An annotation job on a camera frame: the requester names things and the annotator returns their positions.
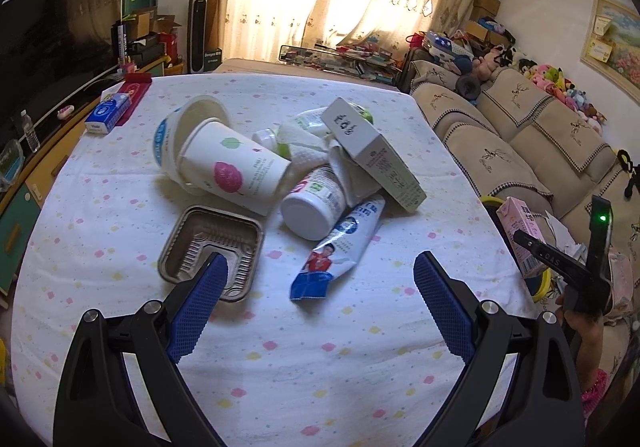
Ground pink milk carton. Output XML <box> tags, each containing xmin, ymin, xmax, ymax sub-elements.
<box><xmin>495</xmin><ymin>197</ymin><xmax>557</xmax><ymax>278</ymax></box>

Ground grey cardboard box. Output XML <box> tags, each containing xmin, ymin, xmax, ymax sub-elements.
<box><xmin>321</xmin><ymin>97</ymin><xmax>427</xmax><ymax>214</ymax></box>

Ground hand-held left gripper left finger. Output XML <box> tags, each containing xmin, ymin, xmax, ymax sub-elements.
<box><xmin>52</xmin><ymin>252</ymin><xmax>231</xmax><ymax>447</ymax></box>

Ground bed with floral sheet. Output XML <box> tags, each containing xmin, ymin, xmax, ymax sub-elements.
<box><xmin>212</xmin><ymin>58</ymin><xmax>401</xmax><ymax>92</ymax></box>

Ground yellow and green television cabinet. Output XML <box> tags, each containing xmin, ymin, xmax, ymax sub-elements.
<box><xmin>0</xmin><ymin>59</ymin><xmax>131</xmax><ymax>298</ymax></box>

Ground yellow rimmed bin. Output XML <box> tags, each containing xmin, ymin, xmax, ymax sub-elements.
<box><xmin>480</xmin><ymin>196</ymin><xmax>557</xmax><ymax>305</ymax></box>

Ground dotted white tablecloth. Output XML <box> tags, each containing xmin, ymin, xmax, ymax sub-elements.
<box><xmin>10</xmin><ymin>72</ymin><xmax>541</xmax><ymax>447</ymax></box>

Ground white tub with blue label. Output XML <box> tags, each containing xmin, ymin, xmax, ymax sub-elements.
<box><xmin>152</xmin><ymin>95</ymin><xmax>233</xmax><ymax>178</ymax></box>

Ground framed flower painting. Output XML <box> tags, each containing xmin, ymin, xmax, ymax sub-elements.
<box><xmin>580</xmin><ymin>0</ymin><xmax>640</xmax><ymax>102</ymax></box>

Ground red carton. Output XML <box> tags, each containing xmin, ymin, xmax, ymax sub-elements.
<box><xmin>159</xmin><ymin>31</ymin><xmax>182</xmax><ymax>62</ymax></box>

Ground stack of cardboard boxes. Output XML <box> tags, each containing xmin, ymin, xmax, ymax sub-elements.
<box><xmin>465</xmin><ymin>0</ymin><xmax>501</xmax><ymax>42</ymax></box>

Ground flat red box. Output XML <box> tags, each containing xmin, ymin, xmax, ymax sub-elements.
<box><xmin>102</xmin><ymin>73</ymin><xmax>152</xmax><ymax>125</ymax></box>

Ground beige sofa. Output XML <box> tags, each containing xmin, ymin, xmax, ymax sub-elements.
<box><xmin>400</xmin><ymin>57</ymin><xmax>640</xmax><ymax>378</ymax></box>

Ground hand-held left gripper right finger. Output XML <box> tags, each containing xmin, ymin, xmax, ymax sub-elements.
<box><xmin>412</xmin><ymin>251</ymin><xmax>586</xmax><ymax>447</ymax></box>

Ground brown plastic tray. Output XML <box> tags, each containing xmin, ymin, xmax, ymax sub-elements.
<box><xmin>157</xmin><ymin>205</ymin><xmax>265</xmax><ymax>303</ymax></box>

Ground row of plush toys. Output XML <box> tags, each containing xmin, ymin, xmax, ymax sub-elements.
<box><xmin>470</xmin><ymin>44</ymin><xmax>608</xmax><ymax>135</ymax></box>

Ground white tissue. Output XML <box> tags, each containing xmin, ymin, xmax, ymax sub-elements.
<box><xmin>277</xmin><ymin>122</ymin><xmax>371</xmax><ymax>208</ymax></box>

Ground small white bottle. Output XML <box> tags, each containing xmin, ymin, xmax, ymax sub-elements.
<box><xmin>251</xmin><ymin>127</ymin><xmax>291</xmax><ymax>158</ymax></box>

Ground green and white plastic bottle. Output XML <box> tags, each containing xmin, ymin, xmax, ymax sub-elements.
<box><xmin>292</xmin><ymin>103</ymin><xmax>375</xmax><ymax>138</ymax></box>

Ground open cardboard box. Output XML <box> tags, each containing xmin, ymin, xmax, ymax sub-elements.
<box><xmin>135</xmin><ymin>8</ymin><xmax>183</xmax><ymax>34</ymax></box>

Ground tower fan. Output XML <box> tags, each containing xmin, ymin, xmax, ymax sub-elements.
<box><xmin>187</xmin><ymin>0</ymin><xmax>208</xmax><ymax>74</ymax></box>

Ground white capped pill bottle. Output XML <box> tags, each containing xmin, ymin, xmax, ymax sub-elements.
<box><xmin>280</xmin><ymin>166</ymin><xmax>351</xmax><ymax>241</ymax></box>

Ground large black television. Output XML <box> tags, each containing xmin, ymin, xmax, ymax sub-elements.
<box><xmin>0</xmin><ymin>0</ymin><xmax>125</xmax><ymax>128</ymax></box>

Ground black flat box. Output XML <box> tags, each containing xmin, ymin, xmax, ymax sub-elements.
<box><xmin>129</xmin><ymin>39</ymin><xmax>166</xmax><ymax>68</ymax></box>

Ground blue tissue pack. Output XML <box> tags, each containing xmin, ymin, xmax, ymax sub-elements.
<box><xmin>84</xmin><ymin>94</ymin><xmax>132</xmax><ymax>134</ymax></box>

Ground blue and white toothpaste tube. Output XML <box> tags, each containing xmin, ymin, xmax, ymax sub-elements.
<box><xmin>290</xmin><ymin>194</ymin><xmax>387</xmax><ymax>302</ymax></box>

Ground clear glass container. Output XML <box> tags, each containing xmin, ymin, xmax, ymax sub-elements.
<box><xmin>0</xmin><ymin>139</ymin><xmax>26</xmax><ymax>188</ymax></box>

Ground clear water bottle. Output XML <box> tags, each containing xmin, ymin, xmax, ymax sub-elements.
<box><xmin>20</xmin><ymin>110</ymin><xmax>41</xmax><ymax>152</ymax></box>

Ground person's right forearm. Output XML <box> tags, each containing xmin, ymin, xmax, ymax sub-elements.
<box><xmin>562</xmin><ymin>304</ymin><xmax>611</xmax><ymax>423</ymax></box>

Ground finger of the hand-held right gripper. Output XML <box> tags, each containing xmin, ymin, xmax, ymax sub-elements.
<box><xmin>511</xmin><ymin>231</ymin><xmax>590</xmax><ymax>280</ymax></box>

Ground paper cup with pink flower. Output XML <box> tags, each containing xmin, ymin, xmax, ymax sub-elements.
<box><xmin>176</xmin><ymin>117</ymin><xmax>292</xmax><ymax>218</ymax></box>

